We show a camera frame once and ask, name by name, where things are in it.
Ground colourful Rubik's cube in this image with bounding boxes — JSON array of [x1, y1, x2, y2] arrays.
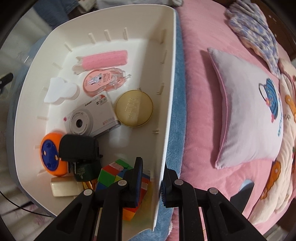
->
[[95, 159, 150, 221]]

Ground black small box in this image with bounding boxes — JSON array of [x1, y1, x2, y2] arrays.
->
[[59, 134, 103, 164]]

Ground black tablet on bed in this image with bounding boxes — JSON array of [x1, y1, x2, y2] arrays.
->
[[230, 179, 254, 213]]

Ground pink bed sheet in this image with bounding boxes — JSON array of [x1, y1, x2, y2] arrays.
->
[[166, 0, 296, 241]]

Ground beige small box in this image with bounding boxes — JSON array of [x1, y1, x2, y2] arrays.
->
[[50, 176, 84, 197]]

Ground purple floral blanket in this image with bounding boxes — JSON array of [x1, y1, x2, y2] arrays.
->
[[225, 1, 281, 78]]

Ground black cable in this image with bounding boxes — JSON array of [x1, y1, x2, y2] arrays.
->
[[0, 189, 53, 218]]

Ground white plastic hook piece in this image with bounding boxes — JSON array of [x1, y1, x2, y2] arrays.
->
[[44, 77, 80, 105]]

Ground peach bear quilt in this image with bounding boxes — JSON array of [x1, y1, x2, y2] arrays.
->
[[248, 58, 295, 225]]

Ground white plastic tray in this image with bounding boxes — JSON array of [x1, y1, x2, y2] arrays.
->
[[14, 4, 177, 240]]

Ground gold round tin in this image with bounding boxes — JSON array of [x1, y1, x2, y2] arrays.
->
[[114, 90, 154, 128]]

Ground pink oval item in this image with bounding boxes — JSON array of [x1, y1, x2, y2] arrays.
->
[[82, 68, 131, 97]]

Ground white boxed toy camera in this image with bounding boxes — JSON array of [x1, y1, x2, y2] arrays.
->
[[63, 91, 121, 137]]

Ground denim jacket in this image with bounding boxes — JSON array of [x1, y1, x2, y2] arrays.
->
[[33, 0, 79, 29]]

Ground pink printed pillow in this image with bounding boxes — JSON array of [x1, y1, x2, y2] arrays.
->
[[208, 48, 283, 169]]

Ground orange round toy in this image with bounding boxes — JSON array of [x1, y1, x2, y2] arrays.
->
[[40, 132, 68, 177]]

